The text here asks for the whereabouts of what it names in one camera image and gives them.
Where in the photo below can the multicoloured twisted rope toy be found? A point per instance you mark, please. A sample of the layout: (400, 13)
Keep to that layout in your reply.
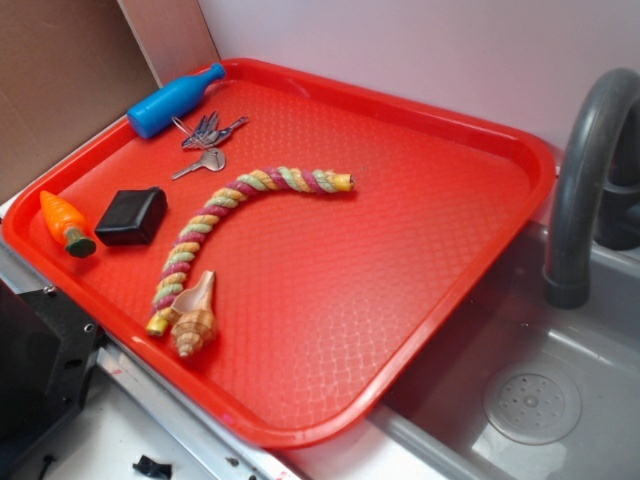
(223, 201)

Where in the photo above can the single silver key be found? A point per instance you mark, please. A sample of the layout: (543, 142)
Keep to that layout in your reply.
(213, 160)

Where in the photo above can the blue plastic toy bottle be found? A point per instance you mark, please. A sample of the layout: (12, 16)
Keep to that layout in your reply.
(153, 114)

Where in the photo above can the black rectangular box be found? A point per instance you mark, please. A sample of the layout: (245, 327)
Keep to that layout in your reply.
(133, 217)

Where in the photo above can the brown cardboard panel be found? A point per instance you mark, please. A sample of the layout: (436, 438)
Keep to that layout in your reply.
(69, 69)

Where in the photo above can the tan spiral conch shell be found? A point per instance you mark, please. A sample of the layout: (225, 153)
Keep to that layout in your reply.
(196, 324)

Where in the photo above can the bunch of silver keys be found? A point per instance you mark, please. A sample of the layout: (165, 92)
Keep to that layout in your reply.
(207, 133)

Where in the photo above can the black metal mount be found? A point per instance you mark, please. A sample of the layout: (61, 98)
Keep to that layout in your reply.
(48, 350)

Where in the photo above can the red plastic tray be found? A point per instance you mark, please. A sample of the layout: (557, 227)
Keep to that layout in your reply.
(321, 300)

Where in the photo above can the orange toy carrot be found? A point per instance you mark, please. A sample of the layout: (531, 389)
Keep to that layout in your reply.
(66, 225)

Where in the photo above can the grey toy faucet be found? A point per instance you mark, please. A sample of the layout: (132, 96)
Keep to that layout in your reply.
(597, 194)

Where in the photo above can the grey plastic sink basin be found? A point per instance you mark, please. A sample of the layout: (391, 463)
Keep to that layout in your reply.
(435, 410)

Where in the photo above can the round sink drain cover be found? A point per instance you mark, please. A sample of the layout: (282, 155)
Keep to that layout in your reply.
(532, 403)

